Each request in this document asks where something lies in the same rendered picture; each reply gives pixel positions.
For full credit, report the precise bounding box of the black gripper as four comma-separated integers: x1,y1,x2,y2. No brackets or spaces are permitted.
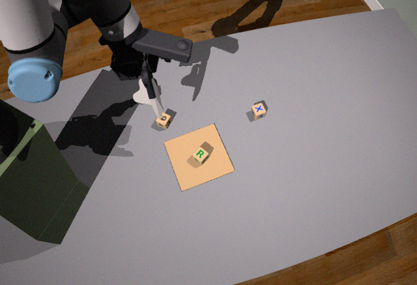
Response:
99,21,163,119

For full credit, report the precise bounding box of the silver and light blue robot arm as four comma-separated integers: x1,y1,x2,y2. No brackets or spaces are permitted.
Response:
0,0,193,165

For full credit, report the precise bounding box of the tan square mat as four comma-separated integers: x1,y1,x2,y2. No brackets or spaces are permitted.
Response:
164,124,235,191

